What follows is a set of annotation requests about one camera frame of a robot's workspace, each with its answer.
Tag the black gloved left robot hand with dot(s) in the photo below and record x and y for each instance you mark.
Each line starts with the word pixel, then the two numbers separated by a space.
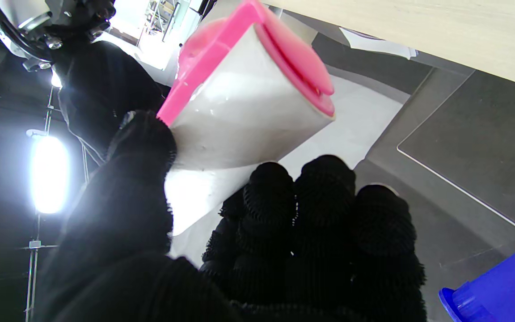
pixel 284 250

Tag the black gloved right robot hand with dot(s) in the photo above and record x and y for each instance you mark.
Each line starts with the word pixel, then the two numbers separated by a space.
pixel 101 89

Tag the new white lint refill roll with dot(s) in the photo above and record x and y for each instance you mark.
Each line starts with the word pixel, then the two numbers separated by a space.
pixel 248 116

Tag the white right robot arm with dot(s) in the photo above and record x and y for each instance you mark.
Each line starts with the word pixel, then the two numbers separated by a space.
pixel 20 13

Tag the bright white lamp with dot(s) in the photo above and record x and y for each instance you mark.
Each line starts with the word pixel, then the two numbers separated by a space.
pixel 49 174

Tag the blue plastic bin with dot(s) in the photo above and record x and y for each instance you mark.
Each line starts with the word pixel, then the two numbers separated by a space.
pixel 503 286

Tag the white paper sheet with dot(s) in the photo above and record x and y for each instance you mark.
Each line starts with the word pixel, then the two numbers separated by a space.
pixel 373 44

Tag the clear floor mat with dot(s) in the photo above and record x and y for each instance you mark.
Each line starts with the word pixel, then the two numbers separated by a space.
pixel 485 147

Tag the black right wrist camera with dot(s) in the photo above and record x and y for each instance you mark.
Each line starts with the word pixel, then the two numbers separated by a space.
pixel 83 20

